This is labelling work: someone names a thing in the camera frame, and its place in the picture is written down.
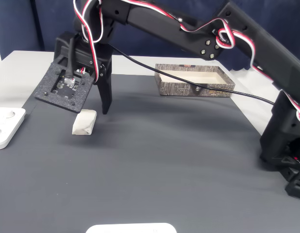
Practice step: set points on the white block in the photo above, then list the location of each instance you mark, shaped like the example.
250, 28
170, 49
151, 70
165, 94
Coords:
84, 123

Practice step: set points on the stone-pattern cardboard box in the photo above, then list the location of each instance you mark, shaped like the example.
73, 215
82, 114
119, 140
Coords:
174, 89

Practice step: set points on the dark blue curtain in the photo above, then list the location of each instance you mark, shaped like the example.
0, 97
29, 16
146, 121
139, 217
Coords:
31, 24

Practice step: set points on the dark grey table mat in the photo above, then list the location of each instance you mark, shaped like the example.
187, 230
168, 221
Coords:
152, 170

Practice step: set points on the white dimpled plastic tray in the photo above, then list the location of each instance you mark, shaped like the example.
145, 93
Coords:
6, 126
130, 228

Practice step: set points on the black wrist camera mount plate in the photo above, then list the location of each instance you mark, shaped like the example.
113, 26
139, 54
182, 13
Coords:
46, 89

